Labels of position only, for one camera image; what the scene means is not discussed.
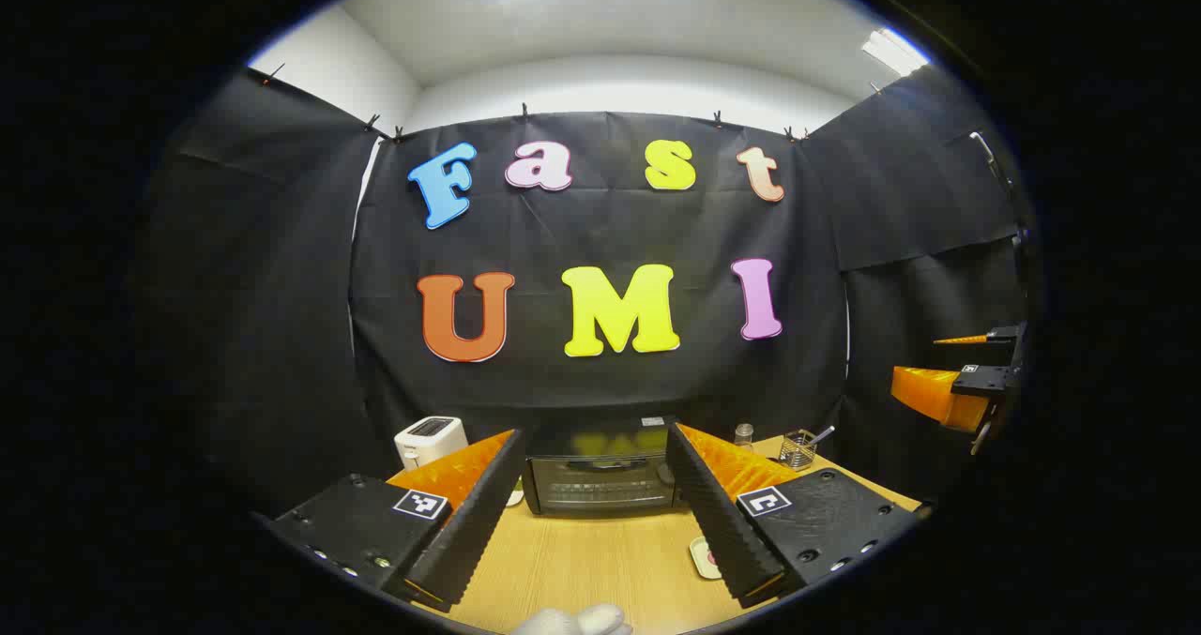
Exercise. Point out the clear glass bottle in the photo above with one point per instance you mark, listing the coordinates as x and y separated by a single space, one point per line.
743 436

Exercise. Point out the black backdrop cloth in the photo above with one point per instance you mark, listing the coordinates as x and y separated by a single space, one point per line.
600 232

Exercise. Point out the ceiling light panel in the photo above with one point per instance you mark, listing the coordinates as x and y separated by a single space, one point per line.
893 51

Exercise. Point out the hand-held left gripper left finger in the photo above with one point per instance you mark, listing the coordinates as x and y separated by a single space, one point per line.
474 522

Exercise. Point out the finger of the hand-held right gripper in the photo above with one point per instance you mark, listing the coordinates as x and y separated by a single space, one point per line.
929 393
995 335

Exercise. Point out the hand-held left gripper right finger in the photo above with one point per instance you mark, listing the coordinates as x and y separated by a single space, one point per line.
718 522

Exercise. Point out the black electric oven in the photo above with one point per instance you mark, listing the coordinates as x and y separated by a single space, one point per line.
600 480

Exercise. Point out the white toaster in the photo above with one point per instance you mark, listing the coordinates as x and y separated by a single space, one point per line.
427 438

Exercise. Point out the white square food plate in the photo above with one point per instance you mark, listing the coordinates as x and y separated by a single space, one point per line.
700 560

